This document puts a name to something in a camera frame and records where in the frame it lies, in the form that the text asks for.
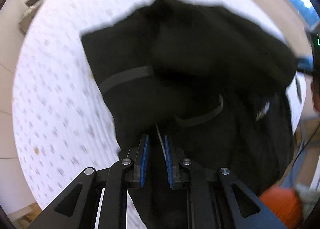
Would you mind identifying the person's right hand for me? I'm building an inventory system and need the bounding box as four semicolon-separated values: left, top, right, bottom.
310;77;320;112

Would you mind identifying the white floral quilted bedspread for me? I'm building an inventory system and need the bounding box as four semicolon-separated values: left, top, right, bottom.
11;0;308;229

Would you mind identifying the black hooded jacket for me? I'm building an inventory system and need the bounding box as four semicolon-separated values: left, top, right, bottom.
81;0;297;228

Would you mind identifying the bedside table with items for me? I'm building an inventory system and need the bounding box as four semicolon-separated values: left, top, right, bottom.
18;0;44;35

